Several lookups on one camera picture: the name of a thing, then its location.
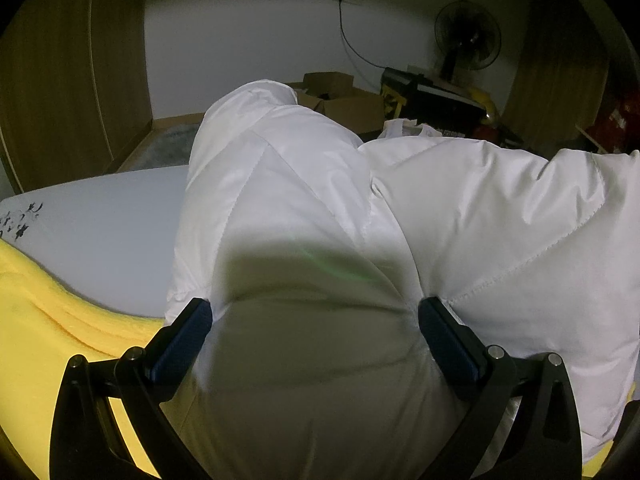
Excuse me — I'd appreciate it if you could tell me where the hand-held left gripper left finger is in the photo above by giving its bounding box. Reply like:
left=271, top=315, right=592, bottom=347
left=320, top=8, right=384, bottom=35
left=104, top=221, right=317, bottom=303
left=48, top=297, right=213, bottom=480

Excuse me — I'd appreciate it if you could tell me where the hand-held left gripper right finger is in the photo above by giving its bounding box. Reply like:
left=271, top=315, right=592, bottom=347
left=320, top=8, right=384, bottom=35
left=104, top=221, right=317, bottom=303
left=417, top=296, right=583, bottom=480

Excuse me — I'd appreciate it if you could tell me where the white padded jacket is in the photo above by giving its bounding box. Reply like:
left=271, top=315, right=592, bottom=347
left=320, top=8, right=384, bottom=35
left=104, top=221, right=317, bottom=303
left=162, top=79, right=640, bottom=480

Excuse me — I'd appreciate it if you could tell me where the yellow blanket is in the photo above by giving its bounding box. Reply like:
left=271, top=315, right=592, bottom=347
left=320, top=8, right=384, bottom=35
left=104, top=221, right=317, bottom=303
left=0, top=240, right=640, bottom=480

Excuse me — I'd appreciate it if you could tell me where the grey floor mat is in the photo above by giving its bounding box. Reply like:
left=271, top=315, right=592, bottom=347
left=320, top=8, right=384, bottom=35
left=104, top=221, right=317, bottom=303
left=117, top=122, right=201, bottom=173

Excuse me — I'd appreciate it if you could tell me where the yellow plastic object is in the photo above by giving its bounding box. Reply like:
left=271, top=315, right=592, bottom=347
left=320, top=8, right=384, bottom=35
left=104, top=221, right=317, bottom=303
left=465, top=87, right=499, bottom=122

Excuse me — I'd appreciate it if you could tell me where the black and yellow tool case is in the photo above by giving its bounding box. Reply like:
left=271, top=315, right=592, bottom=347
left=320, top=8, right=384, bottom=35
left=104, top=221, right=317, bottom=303
left=381, top=66, right=488, bottom=126

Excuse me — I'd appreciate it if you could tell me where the cardboard box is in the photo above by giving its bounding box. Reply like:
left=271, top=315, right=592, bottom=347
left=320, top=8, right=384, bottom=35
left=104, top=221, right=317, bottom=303
left=292, top=87, right=386, bottom=133
left=300, top=72, right=356, bottom=101

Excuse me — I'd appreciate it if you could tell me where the red box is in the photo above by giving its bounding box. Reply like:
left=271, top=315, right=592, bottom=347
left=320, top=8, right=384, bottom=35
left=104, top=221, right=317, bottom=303
left=595, top=94, right=640, bottom=137

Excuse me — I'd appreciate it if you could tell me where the wooden door panel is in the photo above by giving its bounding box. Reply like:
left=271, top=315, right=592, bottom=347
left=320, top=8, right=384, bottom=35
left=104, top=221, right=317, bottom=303
left=500, top=0, right=613, bottom=138

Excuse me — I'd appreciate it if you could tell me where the wooden wardrobe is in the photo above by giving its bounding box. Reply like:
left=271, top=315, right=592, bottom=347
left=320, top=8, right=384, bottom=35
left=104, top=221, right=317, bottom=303
left=0, top=0, right=153, bottom=196

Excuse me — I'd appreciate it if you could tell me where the black standing fan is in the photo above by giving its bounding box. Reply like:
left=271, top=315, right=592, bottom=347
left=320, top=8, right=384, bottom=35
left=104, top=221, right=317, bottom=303
left=432, top=0, right=502, bottom=83

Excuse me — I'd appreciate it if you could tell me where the black wall cable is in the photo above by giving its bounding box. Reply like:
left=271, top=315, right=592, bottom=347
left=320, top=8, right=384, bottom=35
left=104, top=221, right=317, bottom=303
left=334, top=0, right=388, bottom=68

